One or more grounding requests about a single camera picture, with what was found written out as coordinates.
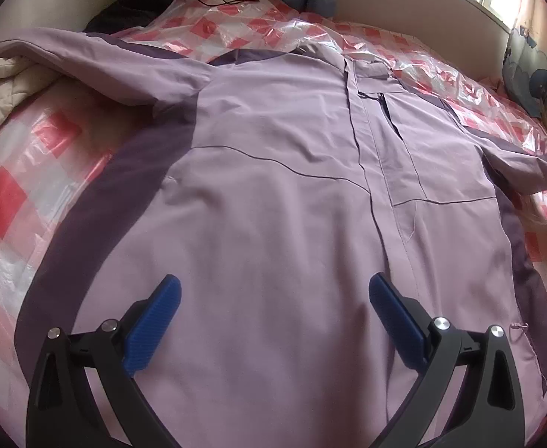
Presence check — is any lilac purple jacket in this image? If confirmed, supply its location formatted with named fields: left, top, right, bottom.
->
left=0, top=28, right=547, bottom=447

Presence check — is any red checked plastic bed cover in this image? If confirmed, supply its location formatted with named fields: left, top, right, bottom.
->
left=0, top=0, right=547, bottom=446

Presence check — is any beige quilted blanket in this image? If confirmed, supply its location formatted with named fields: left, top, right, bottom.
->
left=0, top=57, right=61, bottom=127

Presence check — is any blue patterned curtain right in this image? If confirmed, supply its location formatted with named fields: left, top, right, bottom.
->
left=502, top=0, right=547, bottom=118

